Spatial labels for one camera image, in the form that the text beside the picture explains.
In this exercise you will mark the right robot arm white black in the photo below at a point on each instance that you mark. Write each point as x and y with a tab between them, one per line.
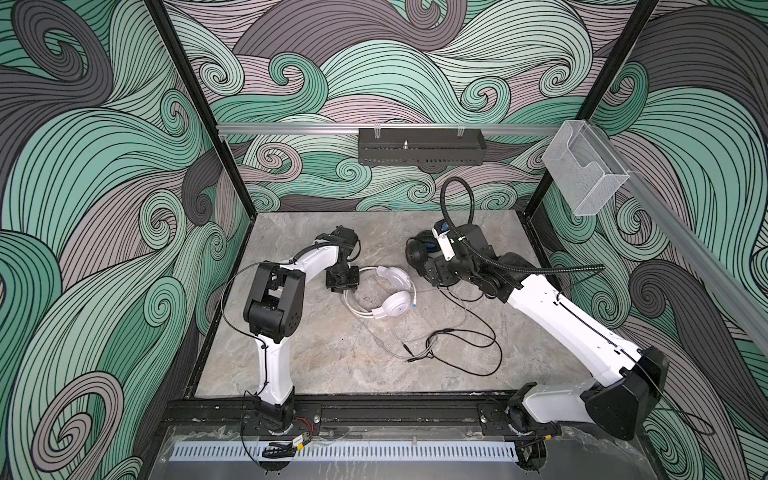
626	382

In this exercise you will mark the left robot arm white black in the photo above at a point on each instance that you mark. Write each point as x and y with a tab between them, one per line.
274	309

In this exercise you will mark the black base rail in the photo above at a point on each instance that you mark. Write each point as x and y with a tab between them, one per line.
493	412

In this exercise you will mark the white headphones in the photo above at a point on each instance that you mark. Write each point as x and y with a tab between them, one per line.
396	304

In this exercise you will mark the aluminium wall rail right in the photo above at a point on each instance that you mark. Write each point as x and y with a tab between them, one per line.
658	188

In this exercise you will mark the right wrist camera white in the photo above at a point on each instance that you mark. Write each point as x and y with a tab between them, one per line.
442	237

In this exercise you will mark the aluminium wall rail back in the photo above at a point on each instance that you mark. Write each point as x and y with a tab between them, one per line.
305	128

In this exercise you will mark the black frame post left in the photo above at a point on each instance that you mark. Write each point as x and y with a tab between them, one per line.
174	47

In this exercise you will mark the aluminium wall rail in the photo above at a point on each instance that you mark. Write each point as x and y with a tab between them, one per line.
305	128
658	188

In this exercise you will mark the black blue headphones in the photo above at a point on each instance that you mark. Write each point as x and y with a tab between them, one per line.
423	251

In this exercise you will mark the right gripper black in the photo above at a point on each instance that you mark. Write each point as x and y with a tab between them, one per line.
446	275

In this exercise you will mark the black frame post right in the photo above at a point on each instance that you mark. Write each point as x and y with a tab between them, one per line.
617	57

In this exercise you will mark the white slotted cable duct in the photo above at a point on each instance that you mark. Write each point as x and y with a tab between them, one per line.
433	451

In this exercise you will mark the black perforated wall tray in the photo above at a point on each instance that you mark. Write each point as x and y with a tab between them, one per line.
421	147

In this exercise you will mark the clear plastic wall bin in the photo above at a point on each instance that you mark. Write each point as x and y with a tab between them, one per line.
585	166

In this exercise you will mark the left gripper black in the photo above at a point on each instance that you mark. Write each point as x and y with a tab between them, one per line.
351	284

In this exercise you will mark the black frame post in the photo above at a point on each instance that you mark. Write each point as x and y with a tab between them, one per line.
174	47
617	57

